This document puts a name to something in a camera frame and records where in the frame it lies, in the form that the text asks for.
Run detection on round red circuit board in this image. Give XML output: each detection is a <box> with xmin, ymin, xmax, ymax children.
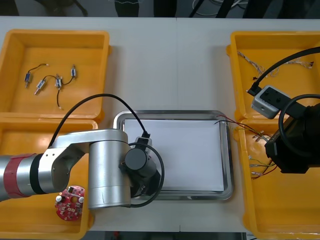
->
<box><xmin>54</xmin><ymin>184</ymin><xmax>86</xmax><ymax>222</ymax></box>

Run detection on solenoid with blue label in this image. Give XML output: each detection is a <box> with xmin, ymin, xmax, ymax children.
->
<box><xmin>54</xmin><ymin>73</ymin><xmax>65</xmax><ymax>110</ymax></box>
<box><xmin>61</xmin><ymin>64</ymin><xmax>77</xmax><ymax>86</ymax></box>
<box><xmin>24</xmin><ymin>63</ymin><xmax>50</xmax><ymax>90</ymax></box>

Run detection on yellow-orange plastic bin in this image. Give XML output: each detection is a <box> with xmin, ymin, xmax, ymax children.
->
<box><xmin>233</xmin><ymin>118</ymin><xmax>320</xmax><ymax>240</ymax></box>
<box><xmin>0</xmin><ymin>29</ymin><xmax>112</xmax><ymax>121</ymax></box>
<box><xmin>0</xmin><ymin>118</ymin><xmax>100</xmax><ymax>239</ymax></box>
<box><xmin>226</xmin><ymin>30</ymin><xmax>320</xmax><ymax>121</ymax></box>

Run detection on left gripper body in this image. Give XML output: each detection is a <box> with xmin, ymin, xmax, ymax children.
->
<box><xmin>129</xmin><ymin>171</ymin><xmax>162</xmax><ymax>199</ymax></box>

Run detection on black stand legs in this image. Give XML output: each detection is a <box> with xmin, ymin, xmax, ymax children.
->
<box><xmin>189</xmin><ymin>0</ymin><xmax>234</xmax><ymax>18</ymax></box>

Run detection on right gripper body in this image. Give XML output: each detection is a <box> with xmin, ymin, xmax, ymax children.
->
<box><xmin>264</xmin><ymin>131</ymin><xmax>311</xmax><ymax>175</ymax></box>

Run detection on white-grey wire harness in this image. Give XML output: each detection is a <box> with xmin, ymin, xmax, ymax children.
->
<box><xmin>259</xmin><ymin>60</ymin><xmax>315</xmax><ymax>78</ymax></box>
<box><xmin>236</xmin><ymin>50</ymin><xmax>266</xmax><ymax>81</ymax></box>

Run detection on white sheet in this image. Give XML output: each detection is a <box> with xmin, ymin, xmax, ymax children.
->
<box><xmin>124</xmin><ymin>119</ymin><xmax>225</xmax><ymax>192</ymax></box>

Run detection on steel tray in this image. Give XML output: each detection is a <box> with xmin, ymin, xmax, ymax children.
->
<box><xmin>113</xmin><ymin>109</ymin><xmax>235</xmax><ymax>201</ymax></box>

